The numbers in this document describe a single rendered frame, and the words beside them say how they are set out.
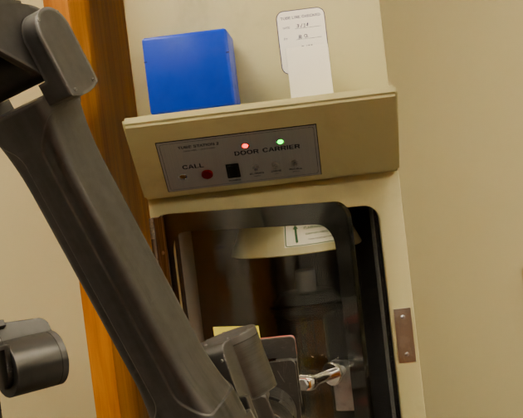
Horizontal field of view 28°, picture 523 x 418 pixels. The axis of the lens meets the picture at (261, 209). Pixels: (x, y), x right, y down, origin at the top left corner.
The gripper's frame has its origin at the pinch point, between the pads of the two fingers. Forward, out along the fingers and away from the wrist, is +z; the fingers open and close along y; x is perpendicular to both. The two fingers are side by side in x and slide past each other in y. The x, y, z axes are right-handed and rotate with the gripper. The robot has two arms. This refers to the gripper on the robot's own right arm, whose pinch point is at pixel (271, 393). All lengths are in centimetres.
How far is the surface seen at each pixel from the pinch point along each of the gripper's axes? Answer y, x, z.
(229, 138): 28.0, 2.4, 12.7
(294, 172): 23.1, -4.6, 17.7
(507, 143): 23, -39, 65
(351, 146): 25.4, -11.8, 15.6
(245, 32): 41.1, -0.3, 21.5
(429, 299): -1, -24, 65
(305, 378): 1.2, -3.7, 0.3
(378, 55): 36.3, -16.5, 21.7
